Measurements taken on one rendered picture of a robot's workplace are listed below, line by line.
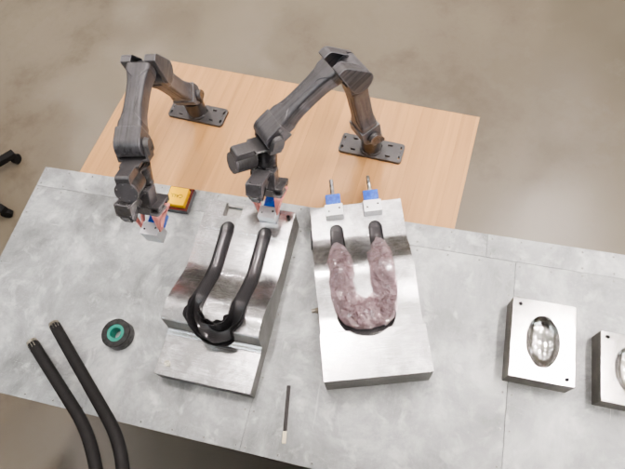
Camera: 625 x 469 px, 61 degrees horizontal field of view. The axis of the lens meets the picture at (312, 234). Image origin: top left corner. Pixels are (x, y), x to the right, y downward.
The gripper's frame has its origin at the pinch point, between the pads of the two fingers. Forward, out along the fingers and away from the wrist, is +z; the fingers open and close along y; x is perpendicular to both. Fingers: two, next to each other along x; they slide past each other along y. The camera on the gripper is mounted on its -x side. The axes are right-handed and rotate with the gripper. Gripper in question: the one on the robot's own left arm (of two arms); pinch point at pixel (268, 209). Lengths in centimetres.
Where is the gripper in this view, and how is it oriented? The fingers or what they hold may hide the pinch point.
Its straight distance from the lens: 147.1
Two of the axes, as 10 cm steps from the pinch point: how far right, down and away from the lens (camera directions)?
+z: -0.1, 8.1, 5.9
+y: 9.7, 1.5, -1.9
